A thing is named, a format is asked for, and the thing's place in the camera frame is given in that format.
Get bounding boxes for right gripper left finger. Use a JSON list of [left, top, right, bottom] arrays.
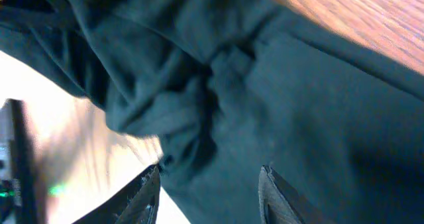
[[75, 164, 160, 224]]

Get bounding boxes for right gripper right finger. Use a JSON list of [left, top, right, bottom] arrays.
[[258, 165, 335, 224]]

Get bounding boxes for black logo shirt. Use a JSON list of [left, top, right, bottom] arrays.
[[1, 0, 423, 223]]

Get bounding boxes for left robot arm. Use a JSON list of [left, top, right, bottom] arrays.
[[1, 99, 38, 224]]

